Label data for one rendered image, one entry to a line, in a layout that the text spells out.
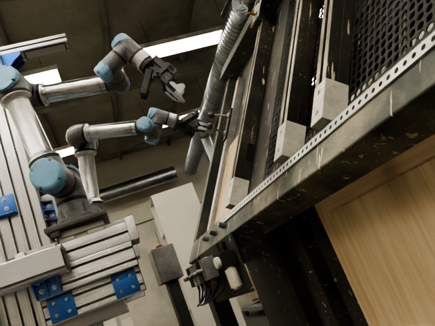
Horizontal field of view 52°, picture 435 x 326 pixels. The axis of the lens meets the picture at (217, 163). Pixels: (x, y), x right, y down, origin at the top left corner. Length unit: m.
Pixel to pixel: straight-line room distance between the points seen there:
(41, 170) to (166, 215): 4.32
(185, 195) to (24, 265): 4.50
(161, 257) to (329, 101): 1.41
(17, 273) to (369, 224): 1.13
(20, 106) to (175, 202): 4.31
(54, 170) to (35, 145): 0.13
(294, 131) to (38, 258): 0.92
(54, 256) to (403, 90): 1.17
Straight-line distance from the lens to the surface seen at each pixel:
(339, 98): 1.21
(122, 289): 1.70
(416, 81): 0.88
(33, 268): 1.59
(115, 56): 1.75
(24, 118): 1.77
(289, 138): 1.39
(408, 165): 1.26
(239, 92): 2.59
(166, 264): 2.33
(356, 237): 1.52
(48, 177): 1.63
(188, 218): 5.89
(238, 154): 1.91
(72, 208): 1.73
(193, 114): 2.36
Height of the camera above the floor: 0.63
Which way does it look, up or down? 15 degrees up
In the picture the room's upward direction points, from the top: 22 degrees counter-clockwise
